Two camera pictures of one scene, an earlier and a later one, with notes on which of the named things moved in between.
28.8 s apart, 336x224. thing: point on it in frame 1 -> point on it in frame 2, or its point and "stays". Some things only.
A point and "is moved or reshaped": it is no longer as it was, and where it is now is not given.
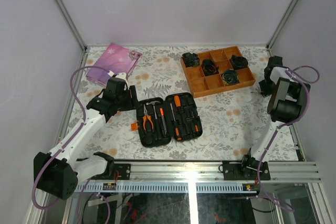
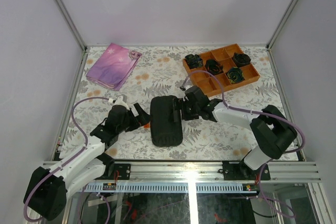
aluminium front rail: [285, 171] stays
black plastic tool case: [161, 121] is moved or reshaped
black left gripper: [134, 101] -> [143, 119]
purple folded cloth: [117, 59] stays
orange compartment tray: [219, 70] stays
